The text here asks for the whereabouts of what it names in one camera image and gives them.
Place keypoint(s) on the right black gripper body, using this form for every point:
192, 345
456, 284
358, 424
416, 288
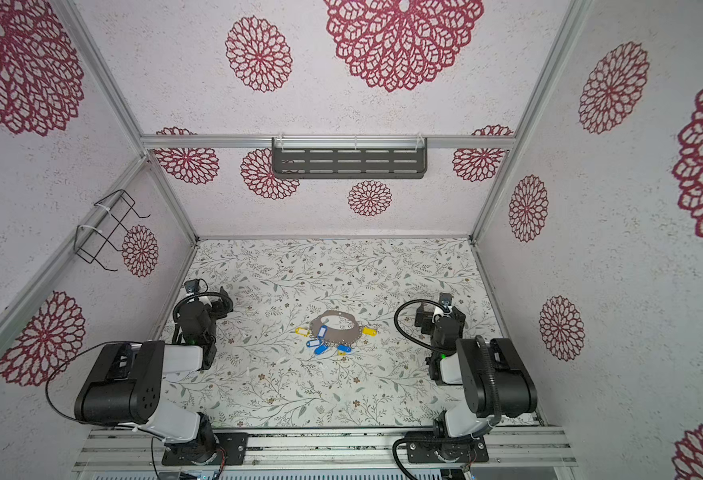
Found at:
426, 318

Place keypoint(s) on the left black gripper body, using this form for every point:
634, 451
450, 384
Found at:
218, 301

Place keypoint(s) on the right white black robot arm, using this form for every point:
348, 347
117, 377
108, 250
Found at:
492, 377

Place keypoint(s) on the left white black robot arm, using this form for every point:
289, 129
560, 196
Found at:
123, 388

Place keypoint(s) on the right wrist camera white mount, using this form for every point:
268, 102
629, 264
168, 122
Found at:
445, 307

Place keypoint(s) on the black wire wall rack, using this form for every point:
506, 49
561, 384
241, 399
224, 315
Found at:
92, 240

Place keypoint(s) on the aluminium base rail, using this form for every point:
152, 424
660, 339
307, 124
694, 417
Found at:
325, 449

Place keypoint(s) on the black slotted wall shelf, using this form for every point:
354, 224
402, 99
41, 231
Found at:
355, 160

